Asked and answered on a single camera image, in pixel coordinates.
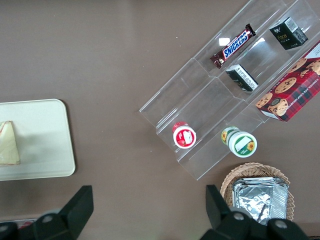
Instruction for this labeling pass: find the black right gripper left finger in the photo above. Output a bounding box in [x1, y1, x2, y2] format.
[32, 184, 95, 240]

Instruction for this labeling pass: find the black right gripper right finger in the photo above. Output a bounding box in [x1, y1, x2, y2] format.
[199, 184, 270, 240]

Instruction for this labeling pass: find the triangle sandwich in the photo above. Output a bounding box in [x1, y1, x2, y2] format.
[0, 120, 21, 166]

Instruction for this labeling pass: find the light tan wicker basket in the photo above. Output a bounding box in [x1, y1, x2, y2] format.
[219, 162, 295, 222]

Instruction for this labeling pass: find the beige plastic tray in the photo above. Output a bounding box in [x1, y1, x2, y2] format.
[0, 98, 76, 181]

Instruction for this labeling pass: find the stack of foil trays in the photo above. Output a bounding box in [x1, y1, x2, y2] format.
[231, 176, 290, 226]

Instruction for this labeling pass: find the green lidded yogurt cup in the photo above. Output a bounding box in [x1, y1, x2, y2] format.
[220, 126, 258, 159]

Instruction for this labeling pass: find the red lidded yogurt cup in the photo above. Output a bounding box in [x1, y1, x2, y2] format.
[171, 121, 197, 149]

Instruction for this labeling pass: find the clear acrylic stepped display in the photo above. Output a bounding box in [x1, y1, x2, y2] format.
[138, 0, 320, 181]

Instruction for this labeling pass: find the small black carton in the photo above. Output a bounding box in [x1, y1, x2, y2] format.
[268, 16, 309, 51]
[225, 64, 259, 93]

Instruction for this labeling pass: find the red tartan cookie box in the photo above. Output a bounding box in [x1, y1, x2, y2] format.
[254, 39, 320, 123]

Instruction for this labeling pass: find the Snickers chocolate bar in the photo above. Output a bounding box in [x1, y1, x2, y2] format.
[209, 23, 257, 69]

